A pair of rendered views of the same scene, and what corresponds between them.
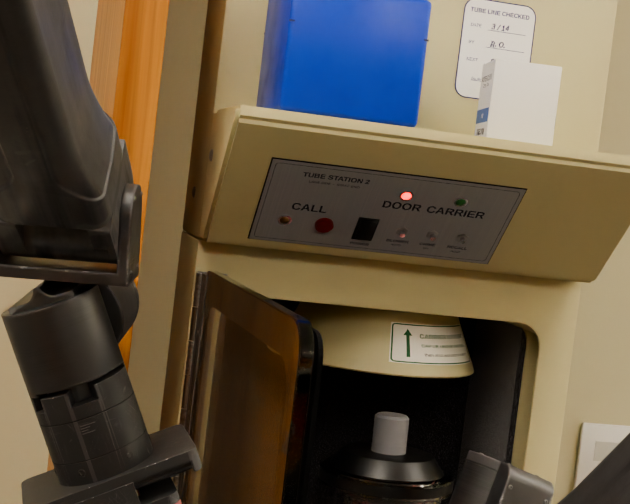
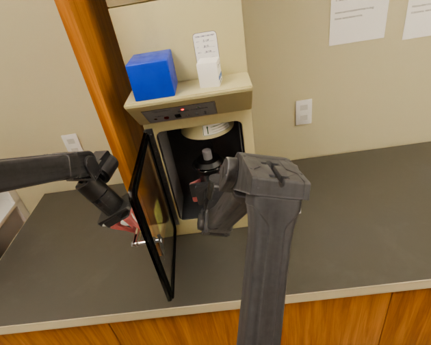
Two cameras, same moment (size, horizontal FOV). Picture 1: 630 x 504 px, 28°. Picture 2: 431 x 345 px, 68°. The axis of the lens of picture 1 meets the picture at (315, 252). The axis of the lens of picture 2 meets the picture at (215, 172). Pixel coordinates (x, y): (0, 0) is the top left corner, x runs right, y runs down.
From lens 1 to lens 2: 0.51 m
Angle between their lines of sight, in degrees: 35
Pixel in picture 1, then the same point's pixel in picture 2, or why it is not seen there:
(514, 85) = (204, 70)
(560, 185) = (223, 98)
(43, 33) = (9, 185)
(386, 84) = (161, 87)
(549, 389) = (247, 135)
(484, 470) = (211, 183)
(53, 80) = (24, 184)
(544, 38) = (220, 39)
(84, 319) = (90, 187)
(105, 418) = (105, 205)
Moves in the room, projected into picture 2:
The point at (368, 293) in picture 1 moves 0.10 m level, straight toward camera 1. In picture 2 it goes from (190, 123) to (178, 140)
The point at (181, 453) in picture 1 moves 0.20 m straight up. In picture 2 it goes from (124, 208) to (96, 137)
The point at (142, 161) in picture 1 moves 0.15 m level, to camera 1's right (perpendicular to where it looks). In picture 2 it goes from (109, 121) to (162, 118)
